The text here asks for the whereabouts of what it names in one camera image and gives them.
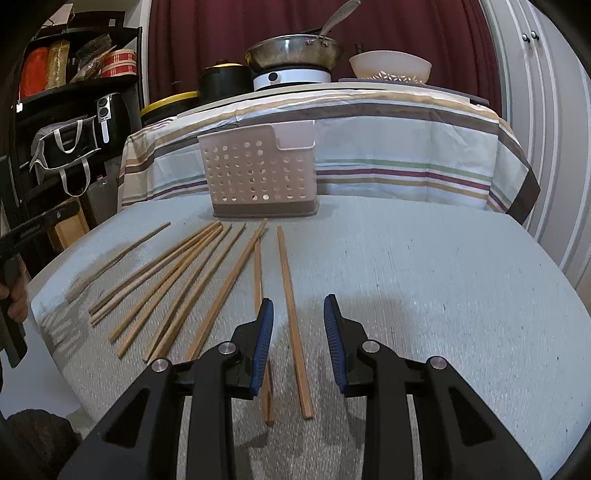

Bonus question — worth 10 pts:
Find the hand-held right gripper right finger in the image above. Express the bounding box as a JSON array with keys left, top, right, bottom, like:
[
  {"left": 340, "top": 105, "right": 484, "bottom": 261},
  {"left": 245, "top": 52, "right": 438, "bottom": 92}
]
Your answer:
[{"left": 323, "top": 294, "right": 541, "bottom": 480}]

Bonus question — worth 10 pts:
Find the black storage shelf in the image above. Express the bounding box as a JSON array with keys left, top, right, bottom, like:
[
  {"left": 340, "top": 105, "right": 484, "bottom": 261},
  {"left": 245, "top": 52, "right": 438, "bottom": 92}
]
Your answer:
[{"left": 8, "top": 25, "right": 145, "bottom": 241}]

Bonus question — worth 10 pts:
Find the dark brown cloth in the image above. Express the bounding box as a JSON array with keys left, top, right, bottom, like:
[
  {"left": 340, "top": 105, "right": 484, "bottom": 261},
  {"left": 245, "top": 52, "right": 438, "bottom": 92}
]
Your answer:
[{"left": 0, "top": 407, "right": 80, "bottom": 480}]

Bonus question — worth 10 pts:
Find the white colander bowl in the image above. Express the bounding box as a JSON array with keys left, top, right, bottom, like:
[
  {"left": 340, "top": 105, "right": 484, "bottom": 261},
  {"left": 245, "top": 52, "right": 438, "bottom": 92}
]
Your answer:
[{"left": 348, "top": 51, "right": 433, "bottom": 85}]

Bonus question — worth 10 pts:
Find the pink perforated utensil holder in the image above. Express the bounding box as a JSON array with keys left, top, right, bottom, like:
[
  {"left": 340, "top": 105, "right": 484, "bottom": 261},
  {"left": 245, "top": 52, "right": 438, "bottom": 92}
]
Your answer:
[{"left": 198, "top": 121, "right": 319, "bottom": 219}]

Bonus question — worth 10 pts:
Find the red round tin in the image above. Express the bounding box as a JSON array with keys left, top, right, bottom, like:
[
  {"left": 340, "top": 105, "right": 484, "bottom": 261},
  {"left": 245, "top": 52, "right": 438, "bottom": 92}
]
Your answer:
[{"left": 100, "top": 48, "right": 138, "bottom": 79}]

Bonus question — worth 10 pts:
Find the striped tablecloth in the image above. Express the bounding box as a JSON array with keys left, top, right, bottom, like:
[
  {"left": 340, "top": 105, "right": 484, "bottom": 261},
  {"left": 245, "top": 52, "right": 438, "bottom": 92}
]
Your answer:
[{"left": 117, "top": 87, "right": 541, "bottom": 227}]

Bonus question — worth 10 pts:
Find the person's left hand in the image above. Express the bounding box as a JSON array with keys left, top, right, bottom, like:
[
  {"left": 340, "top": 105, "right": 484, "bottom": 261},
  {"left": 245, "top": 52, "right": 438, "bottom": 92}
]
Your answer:
[{"left": 0, "top": 261, "right": 30, "bottom": 325}]

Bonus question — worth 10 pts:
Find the maroon curtain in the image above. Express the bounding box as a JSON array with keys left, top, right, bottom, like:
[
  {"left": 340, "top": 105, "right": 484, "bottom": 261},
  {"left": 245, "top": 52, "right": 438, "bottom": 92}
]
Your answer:
[{"left": 148, "top": 0, "right": 503, "bottom": 116}]

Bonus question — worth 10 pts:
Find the black yellow-rimmed container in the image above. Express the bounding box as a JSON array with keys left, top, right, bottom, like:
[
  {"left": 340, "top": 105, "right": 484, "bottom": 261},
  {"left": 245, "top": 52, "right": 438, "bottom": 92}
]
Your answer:
[{"left": 140, "top": 91, "right": 200, "bottom": 127}]

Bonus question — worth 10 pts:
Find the wooden box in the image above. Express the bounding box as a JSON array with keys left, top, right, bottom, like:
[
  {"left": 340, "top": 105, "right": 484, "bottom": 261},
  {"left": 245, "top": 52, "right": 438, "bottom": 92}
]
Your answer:
[{"left": 46, "top": 208, "right": 91, "bottom": 251}]

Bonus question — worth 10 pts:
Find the white cabinet door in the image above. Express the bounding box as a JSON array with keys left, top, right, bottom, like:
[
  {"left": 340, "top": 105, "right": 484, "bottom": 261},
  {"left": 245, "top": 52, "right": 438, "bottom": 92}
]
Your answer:
[{"left": 480, "top": 0, "right": 591, "bottom": 289}]

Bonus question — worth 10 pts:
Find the steel frying pan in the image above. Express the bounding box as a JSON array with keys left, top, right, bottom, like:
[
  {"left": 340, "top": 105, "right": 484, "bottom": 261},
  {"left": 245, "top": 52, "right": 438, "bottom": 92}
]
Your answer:
[{"left": 245, "top": 34, "right": 345, "bottom": 75}]

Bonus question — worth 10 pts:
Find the yellow packet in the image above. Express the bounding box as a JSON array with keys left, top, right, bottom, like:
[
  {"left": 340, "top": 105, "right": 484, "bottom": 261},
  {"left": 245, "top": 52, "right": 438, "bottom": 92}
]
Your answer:
[{"left": 46, "top": 40, "right": 71, "bottom": 89}]

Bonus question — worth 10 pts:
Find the row of wooden chopsticks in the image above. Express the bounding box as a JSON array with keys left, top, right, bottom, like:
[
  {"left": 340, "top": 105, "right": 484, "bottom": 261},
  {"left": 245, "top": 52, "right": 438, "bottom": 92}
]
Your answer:
[{"left": 65, "top": 220, "right": 315, "bottom": 425}]

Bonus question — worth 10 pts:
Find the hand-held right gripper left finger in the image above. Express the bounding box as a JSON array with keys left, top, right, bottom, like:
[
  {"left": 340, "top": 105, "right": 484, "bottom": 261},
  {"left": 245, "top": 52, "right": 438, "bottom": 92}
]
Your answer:
[{"left": 58, "top": 298, "right": 274, "bottom": 480}]

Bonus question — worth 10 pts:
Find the black air fryer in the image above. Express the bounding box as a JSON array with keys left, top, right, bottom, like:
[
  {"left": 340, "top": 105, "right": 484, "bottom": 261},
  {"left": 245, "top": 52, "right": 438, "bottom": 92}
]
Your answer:
[{"left": 95, "top": 93, "right": 133, "bottom": 145}]

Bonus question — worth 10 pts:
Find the orange packet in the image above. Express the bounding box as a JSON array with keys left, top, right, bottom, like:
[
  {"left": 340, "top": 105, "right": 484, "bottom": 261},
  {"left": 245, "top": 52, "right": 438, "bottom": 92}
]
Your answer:
[{"left": 19, "top": 46, "right": 49, "bottom": 100}]

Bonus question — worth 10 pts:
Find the dark crinkled packet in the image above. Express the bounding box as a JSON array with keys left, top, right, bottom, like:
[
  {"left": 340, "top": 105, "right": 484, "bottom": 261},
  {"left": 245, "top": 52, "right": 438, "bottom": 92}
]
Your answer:
[{"left": 69, "top": 37, "right": 117, "bottom": 84}]

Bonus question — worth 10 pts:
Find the white induction cooker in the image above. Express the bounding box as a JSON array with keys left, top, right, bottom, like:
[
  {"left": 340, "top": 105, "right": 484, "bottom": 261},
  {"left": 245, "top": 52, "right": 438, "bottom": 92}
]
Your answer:
[{"left": 252, "top": 68, "right": 333, "bottom": 92}]

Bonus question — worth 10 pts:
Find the black cooking pot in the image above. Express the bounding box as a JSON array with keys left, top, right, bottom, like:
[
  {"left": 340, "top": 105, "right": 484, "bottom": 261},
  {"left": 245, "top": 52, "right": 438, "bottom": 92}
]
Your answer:
[{"left": 198, "top": 60, "right": 253, "bottom": 105}]

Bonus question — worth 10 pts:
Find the black bag with grey handles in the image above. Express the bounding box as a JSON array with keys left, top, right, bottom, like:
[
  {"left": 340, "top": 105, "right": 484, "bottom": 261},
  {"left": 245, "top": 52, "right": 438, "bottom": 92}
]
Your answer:
[{"left": 29, "top": 115, "right": 103, "bottom": 198}]

